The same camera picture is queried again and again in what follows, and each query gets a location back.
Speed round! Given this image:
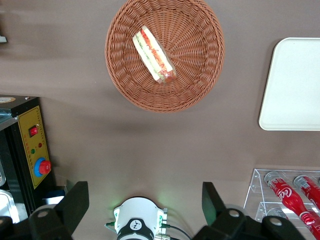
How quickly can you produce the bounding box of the red cola bottle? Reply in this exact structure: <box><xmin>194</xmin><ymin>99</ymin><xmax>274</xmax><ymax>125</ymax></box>
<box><xmin>293</xmin><ymin>174</ymin><xmax>320</xmax><ymax>211</ymax></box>
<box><xmin>264</xmin><ymin>171</ymin><xmax>320</xmax><ymax>240</ymax></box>

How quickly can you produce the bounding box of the black control box yellow panel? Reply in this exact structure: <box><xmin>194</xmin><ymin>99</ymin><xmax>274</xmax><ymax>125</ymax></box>
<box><xmin>0</xmin><ymin>94</ymin><xmax>57</xmax><ymax>216</ymax></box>

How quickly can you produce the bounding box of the triangle sandwich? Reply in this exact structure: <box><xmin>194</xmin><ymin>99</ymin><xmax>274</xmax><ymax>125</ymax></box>
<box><xmin>132</xmin><ymin>25</ymin><xmax>177</xmax><ymax>85</ymax></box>

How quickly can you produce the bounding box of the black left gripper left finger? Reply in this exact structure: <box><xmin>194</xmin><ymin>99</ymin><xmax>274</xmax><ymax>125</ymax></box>
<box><xmin>0</xmin><ymin>181</ymin><xmax>90</xmax><ymax>240</ymax></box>

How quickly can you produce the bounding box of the red emergency stop button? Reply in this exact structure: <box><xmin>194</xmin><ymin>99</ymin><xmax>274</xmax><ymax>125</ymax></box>
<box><xmin>33</xmin><ymin>156</ymin><xmax>52</xmax><ymax>178</ymax></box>

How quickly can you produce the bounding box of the black cable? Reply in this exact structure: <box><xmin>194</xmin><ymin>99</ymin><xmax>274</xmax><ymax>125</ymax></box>
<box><xmin>162</xmin><ymin>224</ymin><xmax>192</xmax><ymax>240</ymax></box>

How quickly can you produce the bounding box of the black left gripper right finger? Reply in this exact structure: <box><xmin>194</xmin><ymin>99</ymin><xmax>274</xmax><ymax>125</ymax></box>
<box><xmin>193</xmin><ymin>181</ymin><xmax>306</xmax><ymax>240</ymax></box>

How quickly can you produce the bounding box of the round brown wicker basket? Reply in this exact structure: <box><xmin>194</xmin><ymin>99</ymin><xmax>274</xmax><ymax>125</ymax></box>
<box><xmin>104</xmin><ymin>0</ymin><xmax>226</xmax><ymax>114</ymax></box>

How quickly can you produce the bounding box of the white plastic tray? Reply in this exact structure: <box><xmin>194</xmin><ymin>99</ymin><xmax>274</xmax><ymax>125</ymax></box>
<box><xmin>258</xmin><ymin>37</ymin><xmax>320</xmax><ymax>132</ymax></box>

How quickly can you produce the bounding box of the grey metal container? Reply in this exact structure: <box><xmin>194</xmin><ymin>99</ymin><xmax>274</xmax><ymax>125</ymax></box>
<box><xmin>0</xmin><ymin>188</ymin><xmax>21</xmax><ymax>224</ymax></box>

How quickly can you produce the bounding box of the clear acrylic bottle rack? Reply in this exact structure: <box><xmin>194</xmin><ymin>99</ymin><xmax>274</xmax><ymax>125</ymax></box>
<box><xmin>243</xmin><ymin>168</ymin><xmax>320</xmax><ymax>240</ymax></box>

